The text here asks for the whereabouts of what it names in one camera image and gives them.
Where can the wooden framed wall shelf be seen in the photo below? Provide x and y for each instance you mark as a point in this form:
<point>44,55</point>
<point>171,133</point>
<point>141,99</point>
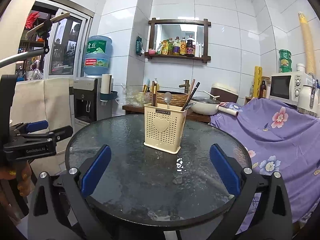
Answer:
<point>168,39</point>

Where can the tall stack paper cups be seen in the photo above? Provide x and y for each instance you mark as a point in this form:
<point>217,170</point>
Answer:
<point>308,44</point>

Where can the brown wooden chopsticks pair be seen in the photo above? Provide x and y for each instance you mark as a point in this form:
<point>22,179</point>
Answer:
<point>191,87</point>

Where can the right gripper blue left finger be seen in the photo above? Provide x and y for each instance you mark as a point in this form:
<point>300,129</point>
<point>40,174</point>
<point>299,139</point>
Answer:
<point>92,170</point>

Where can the black chopstick gold band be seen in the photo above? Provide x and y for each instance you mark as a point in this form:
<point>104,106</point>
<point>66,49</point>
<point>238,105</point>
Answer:
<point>156,93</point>

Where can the white frying pan with lid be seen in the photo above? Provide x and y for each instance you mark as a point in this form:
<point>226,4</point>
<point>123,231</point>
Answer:
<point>207,106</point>

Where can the brown glass bottle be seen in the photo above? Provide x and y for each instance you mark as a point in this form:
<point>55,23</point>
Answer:
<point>262,89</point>

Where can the blue water jug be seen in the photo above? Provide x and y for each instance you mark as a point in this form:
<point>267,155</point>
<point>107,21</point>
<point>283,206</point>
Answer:
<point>97,56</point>

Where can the brown white rice cooker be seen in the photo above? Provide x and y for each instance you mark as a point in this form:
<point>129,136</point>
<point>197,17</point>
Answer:
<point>225,93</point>

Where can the brass faucet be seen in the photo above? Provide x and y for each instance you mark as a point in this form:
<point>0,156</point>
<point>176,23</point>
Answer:
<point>186,86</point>

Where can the purple floral cloth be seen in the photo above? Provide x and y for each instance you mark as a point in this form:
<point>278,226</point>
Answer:
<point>279,139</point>

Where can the yellow roll of wrap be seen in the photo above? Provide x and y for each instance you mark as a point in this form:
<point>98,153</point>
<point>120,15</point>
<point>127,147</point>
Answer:
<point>257,81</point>

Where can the water dispenser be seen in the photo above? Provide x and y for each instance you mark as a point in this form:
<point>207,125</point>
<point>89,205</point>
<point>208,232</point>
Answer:
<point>88,107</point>

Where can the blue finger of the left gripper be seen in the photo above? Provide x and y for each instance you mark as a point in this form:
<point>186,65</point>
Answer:
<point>61,134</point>
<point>36,126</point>

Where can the dark soy sauce bottle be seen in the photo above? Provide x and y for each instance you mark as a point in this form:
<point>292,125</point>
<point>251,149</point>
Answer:
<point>190,47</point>

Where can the crumpled clear plastic bag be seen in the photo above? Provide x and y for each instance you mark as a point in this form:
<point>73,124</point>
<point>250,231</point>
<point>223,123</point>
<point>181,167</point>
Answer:
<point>133,95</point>

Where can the black chopstick plain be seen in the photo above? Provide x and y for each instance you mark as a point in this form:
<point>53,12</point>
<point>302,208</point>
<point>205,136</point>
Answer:
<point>190,96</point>

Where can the white microwave oven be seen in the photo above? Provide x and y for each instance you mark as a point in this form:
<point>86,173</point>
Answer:
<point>286,87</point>

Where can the clear plastic spoon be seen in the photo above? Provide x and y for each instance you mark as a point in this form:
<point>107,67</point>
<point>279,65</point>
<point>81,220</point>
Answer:
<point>167,98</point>

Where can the left hand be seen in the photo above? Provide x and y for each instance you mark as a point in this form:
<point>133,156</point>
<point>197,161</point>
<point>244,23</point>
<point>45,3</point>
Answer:
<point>24,182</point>

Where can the beige perforated utensil holder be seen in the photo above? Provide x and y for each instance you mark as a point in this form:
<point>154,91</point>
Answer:
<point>163,127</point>

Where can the woven brown basin sink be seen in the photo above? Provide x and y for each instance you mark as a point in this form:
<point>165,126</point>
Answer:
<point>178,99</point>

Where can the green packet on wall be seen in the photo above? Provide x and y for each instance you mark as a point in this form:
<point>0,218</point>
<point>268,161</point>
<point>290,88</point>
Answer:
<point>139,46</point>

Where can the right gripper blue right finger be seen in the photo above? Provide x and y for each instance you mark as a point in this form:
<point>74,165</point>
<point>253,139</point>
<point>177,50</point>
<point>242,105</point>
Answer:
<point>228,169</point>

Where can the metal soup spoon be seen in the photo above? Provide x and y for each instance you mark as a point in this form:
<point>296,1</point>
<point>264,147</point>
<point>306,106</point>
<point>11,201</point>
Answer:
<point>189,105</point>

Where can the stack of green bowls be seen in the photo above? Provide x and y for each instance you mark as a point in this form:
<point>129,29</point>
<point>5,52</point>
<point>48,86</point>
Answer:
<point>285,61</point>

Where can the white kettle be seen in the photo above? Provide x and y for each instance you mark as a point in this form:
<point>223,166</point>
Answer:
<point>308,100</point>

